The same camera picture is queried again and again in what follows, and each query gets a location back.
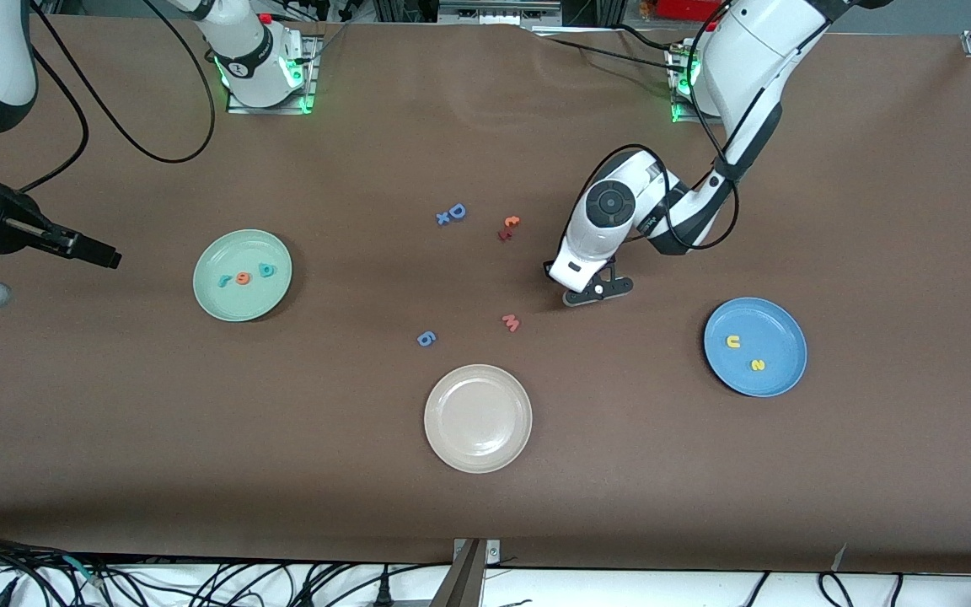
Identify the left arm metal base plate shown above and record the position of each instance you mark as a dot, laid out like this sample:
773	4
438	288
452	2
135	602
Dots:
681	114

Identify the beige plate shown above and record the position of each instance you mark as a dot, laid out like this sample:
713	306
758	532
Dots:
478	418

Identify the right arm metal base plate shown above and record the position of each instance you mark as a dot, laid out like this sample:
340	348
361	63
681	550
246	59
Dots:
313	67

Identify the pink foam letter m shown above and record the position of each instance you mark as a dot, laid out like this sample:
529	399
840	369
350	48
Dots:
511	323

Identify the blue foam letter g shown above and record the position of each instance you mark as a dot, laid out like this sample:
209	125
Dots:
426	339

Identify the black power plug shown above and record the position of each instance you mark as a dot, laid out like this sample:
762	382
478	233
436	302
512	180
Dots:
383	594

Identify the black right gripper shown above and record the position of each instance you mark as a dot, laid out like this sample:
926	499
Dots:
13	224

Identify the red box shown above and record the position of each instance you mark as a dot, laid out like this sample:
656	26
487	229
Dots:
688	8

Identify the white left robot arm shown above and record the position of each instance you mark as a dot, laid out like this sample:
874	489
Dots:
755	51

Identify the blue foam letter D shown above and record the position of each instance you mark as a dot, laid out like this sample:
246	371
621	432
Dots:
456	211

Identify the brown paper table cover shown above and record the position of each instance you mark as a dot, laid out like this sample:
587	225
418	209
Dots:
115	438

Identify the blue plate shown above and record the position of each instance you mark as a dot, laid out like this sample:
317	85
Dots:
780	329

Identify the light green plate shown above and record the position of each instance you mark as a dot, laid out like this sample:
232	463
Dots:
243	244

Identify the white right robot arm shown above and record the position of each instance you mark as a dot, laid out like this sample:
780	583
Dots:
245	51

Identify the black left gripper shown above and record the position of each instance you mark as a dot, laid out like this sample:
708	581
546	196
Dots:
546	264

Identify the aluminium profile bar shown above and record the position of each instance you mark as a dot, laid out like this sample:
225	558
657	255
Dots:
460	582

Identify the grey metal enclosure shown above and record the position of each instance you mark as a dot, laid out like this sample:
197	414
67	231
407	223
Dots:
494	10

